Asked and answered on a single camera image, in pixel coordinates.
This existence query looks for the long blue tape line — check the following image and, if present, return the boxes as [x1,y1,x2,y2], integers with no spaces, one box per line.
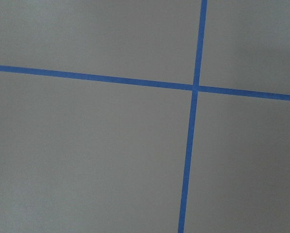
[0,65,290,101]

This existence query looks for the crossing blue tape line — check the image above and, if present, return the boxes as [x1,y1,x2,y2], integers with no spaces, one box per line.
[177,0,208,233]

